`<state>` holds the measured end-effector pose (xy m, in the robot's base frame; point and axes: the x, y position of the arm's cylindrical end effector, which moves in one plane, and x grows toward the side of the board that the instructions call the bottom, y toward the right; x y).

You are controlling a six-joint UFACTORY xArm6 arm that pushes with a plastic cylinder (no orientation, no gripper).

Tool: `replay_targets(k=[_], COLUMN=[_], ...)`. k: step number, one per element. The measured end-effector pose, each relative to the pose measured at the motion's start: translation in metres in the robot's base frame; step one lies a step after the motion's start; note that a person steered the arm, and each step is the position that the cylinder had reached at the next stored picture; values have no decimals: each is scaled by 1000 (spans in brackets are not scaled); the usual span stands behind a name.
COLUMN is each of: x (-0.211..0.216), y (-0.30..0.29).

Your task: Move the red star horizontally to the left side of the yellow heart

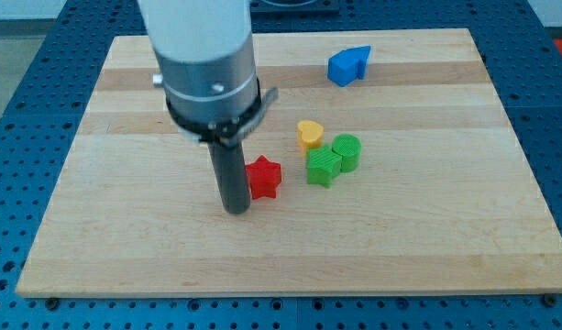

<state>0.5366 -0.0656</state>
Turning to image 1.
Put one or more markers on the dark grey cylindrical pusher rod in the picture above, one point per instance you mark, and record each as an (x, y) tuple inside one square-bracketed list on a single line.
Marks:
[(231, 177)]

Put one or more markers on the red star block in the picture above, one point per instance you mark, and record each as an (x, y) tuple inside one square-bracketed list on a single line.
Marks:
[(264, 177)]

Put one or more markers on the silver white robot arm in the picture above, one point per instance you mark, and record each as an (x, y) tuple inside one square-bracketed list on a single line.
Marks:
[(205, 52)]

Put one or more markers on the yellow heart block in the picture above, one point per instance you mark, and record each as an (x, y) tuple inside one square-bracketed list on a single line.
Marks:
[(309, 135)]

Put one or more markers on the green star block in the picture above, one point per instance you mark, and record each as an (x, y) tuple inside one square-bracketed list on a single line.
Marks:
[(322, 165)]

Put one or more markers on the green cylinder block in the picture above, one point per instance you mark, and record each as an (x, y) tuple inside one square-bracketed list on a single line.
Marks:
[(348, 147)]

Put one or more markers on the blue arrow-shaped block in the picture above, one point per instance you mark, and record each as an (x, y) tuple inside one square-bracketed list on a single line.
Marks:
[(348, 65)]

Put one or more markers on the light wooden board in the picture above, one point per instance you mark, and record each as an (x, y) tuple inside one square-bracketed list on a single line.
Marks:
[(443, 201)]

